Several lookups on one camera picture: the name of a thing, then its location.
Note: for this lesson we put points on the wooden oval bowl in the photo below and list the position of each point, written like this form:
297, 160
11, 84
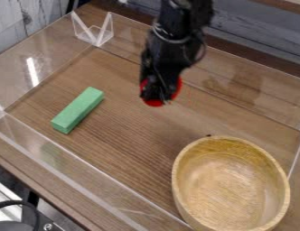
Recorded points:
229, 186

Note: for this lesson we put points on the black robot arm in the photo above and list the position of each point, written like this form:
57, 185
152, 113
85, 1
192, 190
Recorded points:
182, 17

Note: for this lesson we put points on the green rectangular block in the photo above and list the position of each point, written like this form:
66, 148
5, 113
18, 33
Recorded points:
77, 110

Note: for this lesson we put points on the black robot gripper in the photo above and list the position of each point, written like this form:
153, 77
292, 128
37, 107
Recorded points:
165, 59

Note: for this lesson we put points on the red toy strawberry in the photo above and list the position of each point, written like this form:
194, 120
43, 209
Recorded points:
154, 103

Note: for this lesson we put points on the clear acrylic tray enclosure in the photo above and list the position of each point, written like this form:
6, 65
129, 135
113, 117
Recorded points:
105, 173

